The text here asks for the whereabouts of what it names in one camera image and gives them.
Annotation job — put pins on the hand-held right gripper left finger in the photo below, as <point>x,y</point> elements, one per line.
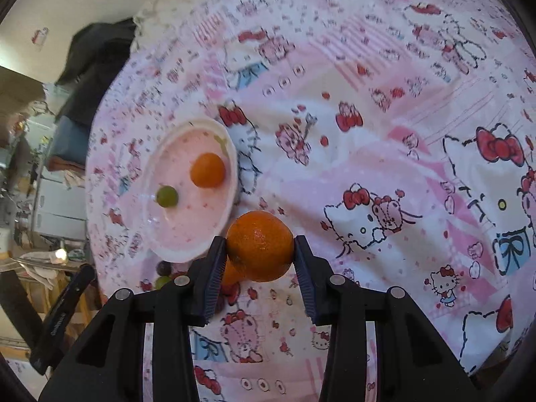
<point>214,272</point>

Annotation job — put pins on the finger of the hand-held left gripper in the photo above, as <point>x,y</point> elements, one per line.
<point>63,318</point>

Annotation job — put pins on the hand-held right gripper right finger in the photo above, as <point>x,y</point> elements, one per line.
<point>305,276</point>

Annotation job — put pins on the large orange mandarin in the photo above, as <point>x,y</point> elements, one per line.
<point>259,245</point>

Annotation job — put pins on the green grape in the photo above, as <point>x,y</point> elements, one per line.
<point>167,196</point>
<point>161,282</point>

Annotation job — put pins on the pink white paper plate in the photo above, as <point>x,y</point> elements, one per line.
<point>184,226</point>

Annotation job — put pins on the purple grape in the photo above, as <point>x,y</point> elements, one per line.
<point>163,267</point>

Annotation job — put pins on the white cabinet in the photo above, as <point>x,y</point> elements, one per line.
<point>54,207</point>

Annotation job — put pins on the pink printed blanket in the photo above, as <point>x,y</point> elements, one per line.
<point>356,134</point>

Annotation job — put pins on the blue cloth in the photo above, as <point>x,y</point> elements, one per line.
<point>69,140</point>

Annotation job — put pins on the dark cloth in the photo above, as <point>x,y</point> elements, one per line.
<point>96,67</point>

